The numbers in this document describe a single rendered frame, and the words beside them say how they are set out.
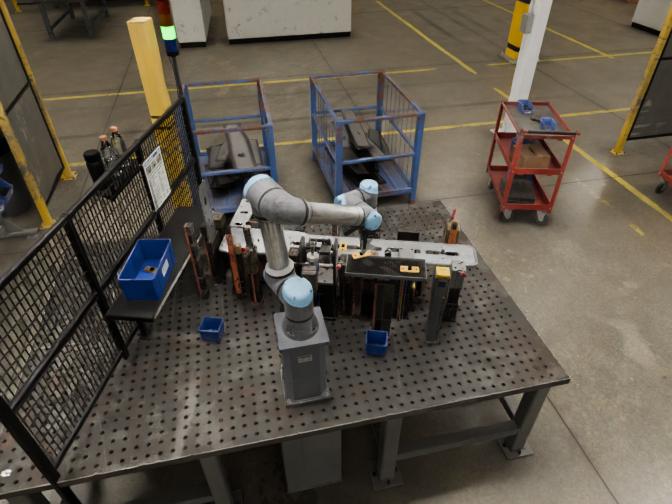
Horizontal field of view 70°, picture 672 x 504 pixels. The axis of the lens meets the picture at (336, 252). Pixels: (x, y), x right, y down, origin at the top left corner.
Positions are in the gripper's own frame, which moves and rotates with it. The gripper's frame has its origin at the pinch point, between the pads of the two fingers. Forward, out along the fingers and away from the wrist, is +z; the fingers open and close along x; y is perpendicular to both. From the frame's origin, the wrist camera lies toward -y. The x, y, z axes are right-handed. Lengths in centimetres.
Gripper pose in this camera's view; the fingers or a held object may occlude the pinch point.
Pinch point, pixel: (361, 250)
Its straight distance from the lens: 216.9
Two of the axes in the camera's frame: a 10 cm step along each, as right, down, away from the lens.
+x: -2.0, -6.1, 7.6
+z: 0.0, 7.8, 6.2
